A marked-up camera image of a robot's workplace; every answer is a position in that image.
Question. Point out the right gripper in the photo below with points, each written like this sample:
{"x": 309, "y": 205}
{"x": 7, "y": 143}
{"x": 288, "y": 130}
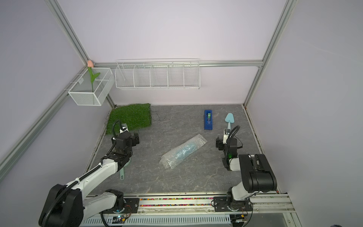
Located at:
{"x": 219, "y": 144}

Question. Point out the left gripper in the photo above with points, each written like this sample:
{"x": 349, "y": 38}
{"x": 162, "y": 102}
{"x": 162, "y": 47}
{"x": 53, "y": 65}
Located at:
{"x": 135, "y": 139}

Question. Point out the bubble wrap sheet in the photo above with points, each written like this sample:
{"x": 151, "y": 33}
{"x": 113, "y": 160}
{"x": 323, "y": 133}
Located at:
{"x": 167, "y": 159}

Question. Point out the blue glass bottle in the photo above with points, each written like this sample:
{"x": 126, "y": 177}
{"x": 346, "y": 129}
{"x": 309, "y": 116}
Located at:
{"x": 183, "y": 151}

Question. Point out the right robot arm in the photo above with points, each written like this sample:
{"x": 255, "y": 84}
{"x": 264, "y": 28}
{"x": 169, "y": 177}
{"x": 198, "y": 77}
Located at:
{"x": 256, "y": 174}

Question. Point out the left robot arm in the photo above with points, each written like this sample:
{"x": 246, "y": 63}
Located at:
{"x": 85, "y": 187}

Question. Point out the green artificial grass mat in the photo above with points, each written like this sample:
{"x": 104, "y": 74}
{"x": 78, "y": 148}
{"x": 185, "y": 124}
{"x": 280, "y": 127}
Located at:
{"x": 136, "y": 116}

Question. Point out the teal hand rake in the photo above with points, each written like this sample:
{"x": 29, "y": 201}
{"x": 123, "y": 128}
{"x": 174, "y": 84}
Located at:
{"x": 122, "y": 171}

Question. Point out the teal garden trowel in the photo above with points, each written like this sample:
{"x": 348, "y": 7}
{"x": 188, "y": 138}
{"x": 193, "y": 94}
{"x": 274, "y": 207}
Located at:
{"x": 230, "y": 120}

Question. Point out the blue tape dispenser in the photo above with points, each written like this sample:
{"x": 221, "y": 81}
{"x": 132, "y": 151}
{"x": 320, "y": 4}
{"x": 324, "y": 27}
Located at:
{"x": 208, "y": 120}

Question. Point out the white vent grille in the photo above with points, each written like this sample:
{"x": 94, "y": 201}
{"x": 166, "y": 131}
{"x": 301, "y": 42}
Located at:
{"x": 167, "y": 220}

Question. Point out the pink artificial tulip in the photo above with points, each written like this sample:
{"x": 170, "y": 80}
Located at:
{"x": 93, "y": 76}

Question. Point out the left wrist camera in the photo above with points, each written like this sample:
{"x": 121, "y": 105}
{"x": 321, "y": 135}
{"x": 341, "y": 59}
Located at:
{"x": 123, "y": 128}

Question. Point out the white mesh wall basket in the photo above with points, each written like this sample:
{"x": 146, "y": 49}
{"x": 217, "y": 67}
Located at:
{"x": 81, "y": 91}

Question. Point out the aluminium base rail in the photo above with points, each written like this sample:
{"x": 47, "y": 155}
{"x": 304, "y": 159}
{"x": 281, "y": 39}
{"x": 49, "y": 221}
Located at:
{"x": 177, "y": 204}

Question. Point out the white wire wall shelf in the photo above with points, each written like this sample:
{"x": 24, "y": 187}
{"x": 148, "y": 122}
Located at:
{"x": 158, "y": 74}

